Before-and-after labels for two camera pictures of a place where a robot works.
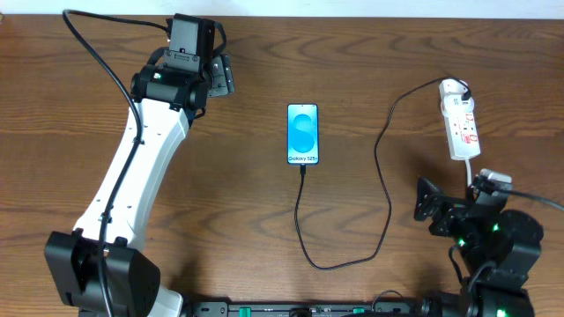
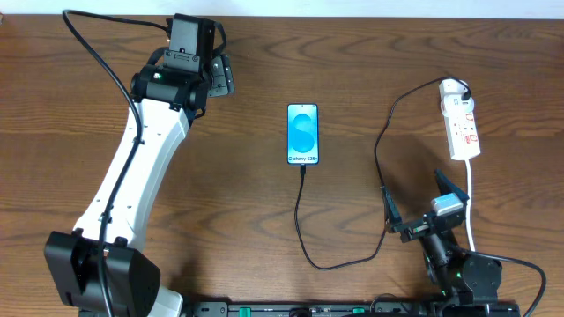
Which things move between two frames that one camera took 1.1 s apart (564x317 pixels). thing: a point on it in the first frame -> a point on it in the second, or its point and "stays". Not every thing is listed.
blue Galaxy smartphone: [302, 134] stays
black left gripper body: [224, 73] stays
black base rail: [377, 309] stays
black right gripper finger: [426, 199] -> [392, 216]
